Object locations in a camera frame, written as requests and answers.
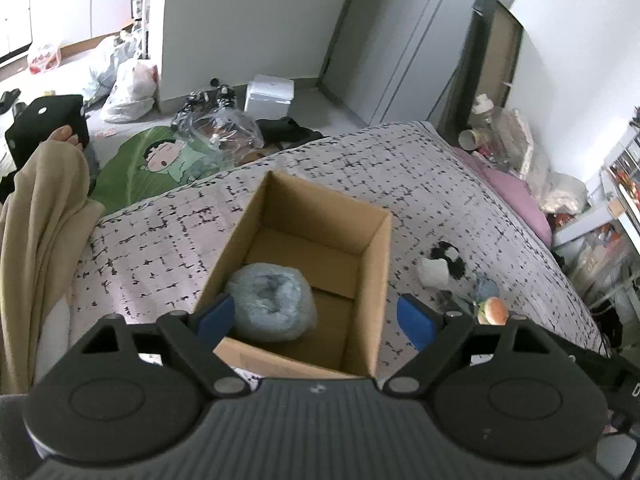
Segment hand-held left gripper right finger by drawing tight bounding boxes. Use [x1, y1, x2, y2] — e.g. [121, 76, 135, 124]
[382, 294, 546, 401]

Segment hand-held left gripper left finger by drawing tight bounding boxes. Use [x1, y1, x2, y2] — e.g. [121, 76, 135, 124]
[80, 292, 251, 401]

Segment cardboard box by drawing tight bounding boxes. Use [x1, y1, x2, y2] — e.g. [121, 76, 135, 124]
[192, 170, 393, 378]

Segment black and white panda plush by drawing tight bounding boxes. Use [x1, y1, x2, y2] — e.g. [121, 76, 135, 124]
[417, 241, 466, 288]

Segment small blue soft toy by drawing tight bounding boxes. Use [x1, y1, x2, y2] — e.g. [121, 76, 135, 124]
[474, 274, 498, 301]

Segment burger plush toy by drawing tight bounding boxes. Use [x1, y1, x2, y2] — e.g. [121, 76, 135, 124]
[477, 296, 510, 326]

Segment grey patterned bed blanket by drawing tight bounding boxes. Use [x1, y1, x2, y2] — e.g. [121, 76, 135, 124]
[70, 120, 608, 391]

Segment pink pillow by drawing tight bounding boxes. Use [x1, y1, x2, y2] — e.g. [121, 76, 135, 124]
[452, 145, 553, 248]

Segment green cartoon floor mat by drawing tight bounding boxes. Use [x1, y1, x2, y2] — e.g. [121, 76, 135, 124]
[92, 126, 226, 213]

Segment clear crumpled plastic bag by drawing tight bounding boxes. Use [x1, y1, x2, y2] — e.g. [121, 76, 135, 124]
[172, 106, 265, 161]

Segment paper cup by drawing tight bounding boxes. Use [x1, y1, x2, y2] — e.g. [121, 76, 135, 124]
[457, 127, 486, 152]

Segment person's beige trouser leg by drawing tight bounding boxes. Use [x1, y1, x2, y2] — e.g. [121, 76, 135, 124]
[0, 141, 106, 393]

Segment black cloth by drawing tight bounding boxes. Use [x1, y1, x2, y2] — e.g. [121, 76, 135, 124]
[256, 116, 325, 153]

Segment pile of clear plastic bags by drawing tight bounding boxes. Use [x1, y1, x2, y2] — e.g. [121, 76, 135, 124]
[492, 107, 590, 213]

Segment large clear plastic bottle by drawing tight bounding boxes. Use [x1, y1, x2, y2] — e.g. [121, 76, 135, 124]
[470, 92, 513, 161]

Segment white square box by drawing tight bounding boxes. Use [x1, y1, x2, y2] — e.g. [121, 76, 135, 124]
[244, 74, 295, 121]

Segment white plastic bag red print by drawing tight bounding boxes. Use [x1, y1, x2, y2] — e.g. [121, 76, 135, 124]
[99, 57, 162, 123]

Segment black stool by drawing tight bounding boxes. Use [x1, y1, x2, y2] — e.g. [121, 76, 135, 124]
[5, 94, 92, 171]

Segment grey-white plastic bag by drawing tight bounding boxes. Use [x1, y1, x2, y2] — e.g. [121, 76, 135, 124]
[82, 35, 146, 103]

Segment grey door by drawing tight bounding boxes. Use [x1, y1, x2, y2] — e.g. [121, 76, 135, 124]
[319, 0, 501, 127]

